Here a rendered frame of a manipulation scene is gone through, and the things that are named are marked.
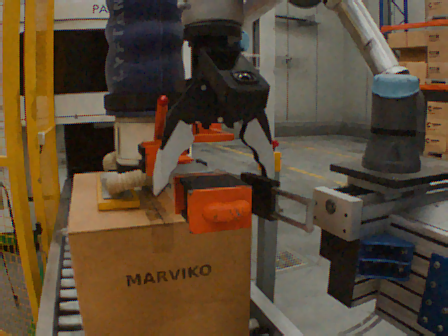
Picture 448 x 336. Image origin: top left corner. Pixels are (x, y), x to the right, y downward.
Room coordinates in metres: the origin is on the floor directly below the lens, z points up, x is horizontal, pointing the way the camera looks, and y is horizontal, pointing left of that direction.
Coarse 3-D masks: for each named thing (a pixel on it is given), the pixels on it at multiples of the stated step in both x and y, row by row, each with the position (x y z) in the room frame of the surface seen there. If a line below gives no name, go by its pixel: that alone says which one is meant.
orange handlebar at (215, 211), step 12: (216, 132) 1.24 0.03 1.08; (228, 132) 1.16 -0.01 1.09; (180, 156) 0.69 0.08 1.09; (216, 204) 0.40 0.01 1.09; (228, 204) 0.40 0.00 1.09; (240, 204) 0.40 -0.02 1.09; (204, 216) 0.40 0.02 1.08; (216, 216) 0.39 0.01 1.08; (228, 216) 0.39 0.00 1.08; (240, 216) 0.40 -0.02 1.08
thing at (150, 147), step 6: (138, 144) 0.79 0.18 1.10; (144, 144) 0.80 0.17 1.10; (150, 144) 0.80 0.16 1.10; (156, 144) 0.81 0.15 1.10; (138, 150) 0.78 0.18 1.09; (144, 150) 0.73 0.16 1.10; (150, 150) 0.73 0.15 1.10; (156, 150) 0.73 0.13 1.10; (186, 150) 0.75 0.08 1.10; (144, 156) 0.73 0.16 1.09; (150, 156) 0.73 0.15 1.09; (144, 162) 0.75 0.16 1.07; (150, 162) 0.73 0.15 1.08; (144, 168) 0.73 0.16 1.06; (150, 168) 0.73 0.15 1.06; (150, 174) 0.73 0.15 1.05
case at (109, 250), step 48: (96, 192) 0.98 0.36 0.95; (144, 192) 0.98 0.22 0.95; (96, 240) 0.69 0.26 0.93; (144, 240) 0.72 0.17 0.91; (192, 240) 0.76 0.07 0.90; (240, 240) 0.80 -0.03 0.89; (96, 288) 0.68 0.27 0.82; (144, 288) 0.72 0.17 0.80; (192, 288) 0.76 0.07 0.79; (240, 288) 0.80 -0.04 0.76
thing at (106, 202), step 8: (96, 176) 1.10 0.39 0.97; (96, 184) 1.00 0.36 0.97; (104, 184) 0.97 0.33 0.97; (104, 192) 0.88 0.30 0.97; (128, 192) 0.89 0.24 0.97; (104, 200) 0.83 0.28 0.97; (112, 200) 0.83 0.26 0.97; (120, 200) 0.83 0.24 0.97; (128, 200) 0.83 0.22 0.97; (136, 200) 0.84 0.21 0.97; (104, 208) 0.81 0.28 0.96; (112, 208) 0.82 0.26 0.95; (120, 208) 0.82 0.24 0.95
